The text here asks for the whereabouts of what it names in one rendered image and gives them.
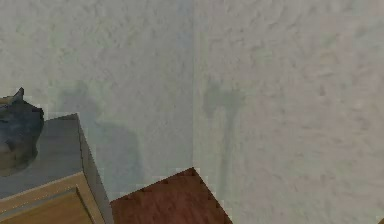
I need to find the grey and tan cabinet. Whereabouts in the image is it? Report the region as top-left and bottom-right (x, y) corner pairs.
(0, 113), (116, 224)

